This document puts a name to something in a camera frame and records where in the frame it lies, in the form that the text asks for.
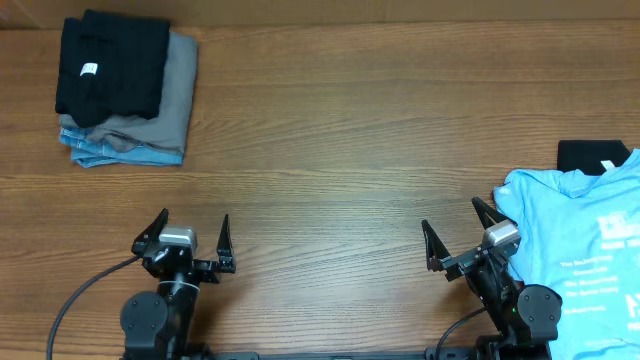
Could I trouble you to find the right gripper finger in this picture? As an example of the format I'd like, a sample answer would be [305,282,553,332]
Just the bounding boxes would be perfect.
[471,197,515,229]
[421,220,451,272]

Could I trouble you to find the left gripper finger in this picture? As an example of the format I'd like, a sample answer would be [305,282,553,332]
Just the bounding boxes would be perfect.
[216,214,236,273]
[131,208,169,257]

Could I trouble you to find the black t-shirt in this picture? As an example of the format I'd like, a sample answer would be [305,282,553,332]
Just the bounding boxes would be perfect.
[55,9,170,128]

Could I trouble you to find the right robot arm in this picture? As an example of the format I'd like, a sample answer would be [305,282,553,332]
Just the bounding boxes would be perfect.
[421,197,562,360]

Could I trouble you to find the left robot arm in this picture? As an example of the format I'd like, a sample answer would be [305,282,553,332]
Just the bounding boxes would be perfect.
[120,209,236,359]

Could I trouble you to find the light blue t-shirt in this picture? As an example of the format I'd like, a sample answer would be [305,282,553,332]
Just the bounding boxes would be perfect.
[494,150,639,360]

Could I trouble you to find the folded grey shorts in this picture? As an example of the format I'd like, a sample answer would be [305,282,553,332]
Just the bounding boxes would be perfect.
[59,32,198,157]

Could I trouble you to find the folded blue jeans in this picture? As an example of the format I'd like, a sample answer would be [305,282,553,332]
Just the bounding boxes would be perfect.
[59,127,183,168]

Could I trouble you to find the folded black garment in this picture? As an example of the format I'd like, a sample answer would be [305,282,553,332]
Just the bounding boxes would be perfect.
[557,140,631,176]

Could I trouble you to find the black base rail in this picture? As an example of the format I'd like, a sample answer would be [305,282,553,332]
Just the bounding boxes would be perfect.
[119,346,481,360]

